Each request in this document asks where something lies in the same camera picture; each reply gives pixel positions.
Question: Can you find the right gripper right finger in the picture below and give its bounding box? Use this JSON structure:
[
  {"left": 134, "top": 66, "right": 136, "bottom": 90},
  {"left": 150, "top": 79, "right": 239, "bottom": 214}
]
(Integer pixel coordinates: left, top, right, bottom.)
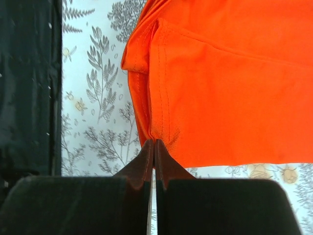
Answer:
[{"left": 154, "top": 140, "right": 301, "bottom": 235}]

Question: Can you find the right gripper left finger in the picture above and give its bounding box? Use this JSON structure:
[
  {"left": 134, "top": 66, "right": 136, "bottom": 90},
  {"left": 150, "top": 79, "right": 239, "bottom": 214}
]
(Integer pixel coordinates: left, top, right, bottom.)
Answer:
[{"left": 0, "top": 140, "right": 154, "bottom": 235}]

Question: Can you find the orange t shirt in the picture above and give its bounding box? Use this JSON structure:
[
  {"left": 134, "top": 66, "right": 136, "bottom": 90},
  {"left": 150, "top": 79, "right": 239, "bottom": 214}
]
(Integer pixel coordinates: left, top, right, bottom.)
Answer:
[{"left": 121, "top": 0, "right": 313, "bottom": 167}]

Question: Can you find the floral table mat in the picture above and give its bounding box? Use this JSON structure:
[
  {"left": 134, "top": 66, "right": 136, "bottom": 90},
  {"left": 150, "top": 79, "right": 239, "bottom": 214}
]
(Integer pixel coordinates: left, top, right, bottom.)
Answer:
[{"left": 61, "top": 0, "right": 313, "bottom": 235}]

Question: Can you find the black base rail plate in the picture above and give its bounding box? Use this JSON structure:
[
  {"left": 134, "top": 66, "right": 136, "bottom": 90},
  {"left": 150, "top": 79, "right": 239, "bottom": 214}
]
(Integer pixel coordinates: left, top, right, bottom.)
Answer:
[{"left": 0, "top": 0, "right": 62, "bottom": 200}]

